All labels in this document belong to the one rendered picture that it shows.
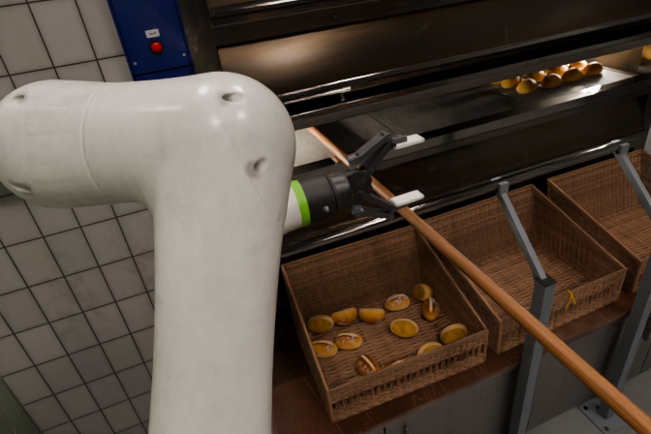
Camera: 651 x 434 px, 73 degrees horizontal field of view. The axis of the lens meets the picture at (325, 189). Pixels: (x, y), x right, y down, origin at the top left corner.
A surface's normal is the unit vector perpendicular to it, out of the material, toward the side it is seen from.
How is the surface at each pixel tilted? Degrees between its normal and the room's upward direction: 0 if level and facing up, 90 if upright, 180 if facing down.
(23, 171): 87
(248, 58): 70
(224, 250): 63
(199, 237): 59
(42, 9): 90
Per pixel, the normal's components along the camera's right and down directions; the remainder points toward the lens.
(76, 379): 0.36, 0.43
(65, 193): -0.04, 0.79
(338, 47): 0.30, 0.11
